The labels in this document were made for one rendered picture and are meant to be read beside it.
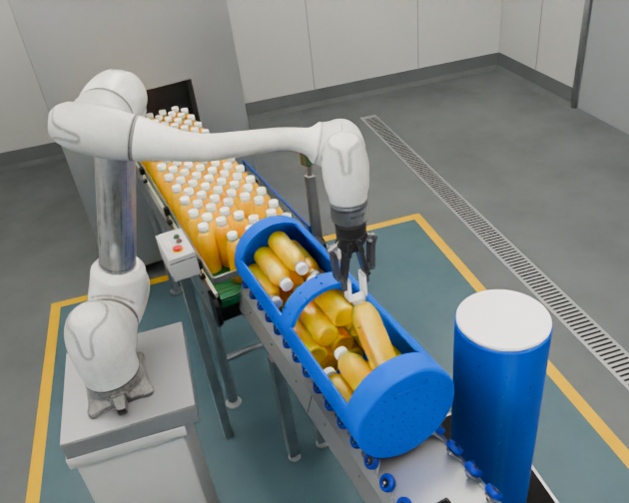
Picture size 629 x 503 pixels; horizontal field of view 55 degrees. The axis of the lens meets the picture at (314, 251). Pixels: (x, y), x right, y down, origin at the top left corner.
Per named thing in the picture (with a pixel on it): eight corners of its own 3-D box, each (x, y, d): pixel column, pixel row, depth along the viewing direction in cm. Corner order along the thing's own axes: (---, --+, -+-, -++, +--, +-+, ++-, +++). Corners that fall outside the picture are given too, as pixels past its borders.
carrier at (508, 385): (542, 499, 229) (485, 449, 249) (573, 323, 180) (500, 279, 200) (488, 542, 217) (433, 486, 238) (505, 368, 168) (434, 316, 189)
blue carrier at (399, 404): (354, 474, 152) (361, 390, 137) (236, 292, 219) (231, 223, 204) (447, 436, 163) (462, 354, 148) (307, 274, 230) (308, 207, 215)
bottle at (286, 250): (270, 231, 206) (293, 257, 192) (289, 231, 209) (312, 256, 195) (267, 250, 209) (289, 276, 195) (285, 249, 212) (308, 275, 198)
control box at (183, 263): (175, 282, 223) (168, 259, 217) (161, 256, 238) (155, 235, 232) (201, 273, 226) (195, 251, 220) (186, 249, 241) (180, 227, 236)
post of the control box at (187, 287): (226, 440, 286) (177, 268, 230) (223, 434, 289) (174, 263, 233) (234, 436, 287) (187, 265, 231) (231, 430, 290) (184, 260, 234)
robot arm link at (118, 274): (83, 337, 176) (103, 289, 194) (139, 343, 178) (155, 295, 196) (63, 83, 132) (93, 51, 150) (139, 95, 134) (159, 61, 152)
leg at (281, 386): (291, 464, 271) (271, 363, 236) (286, 455, 276) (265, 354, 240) (303, 458, 273) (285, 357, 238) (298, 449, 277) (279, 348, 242)
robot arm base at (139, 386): (91, 430, 161) (83, 416, 157) (82, 375, 178) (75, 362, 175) (158, 403, 165) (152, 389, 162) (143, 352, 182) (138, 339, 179)
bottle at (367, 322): (384, 366, 161) (357, 300, 162) (404, 360, 156) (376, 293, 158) (368, 375, 156) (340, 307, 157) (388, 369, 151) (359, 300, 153)
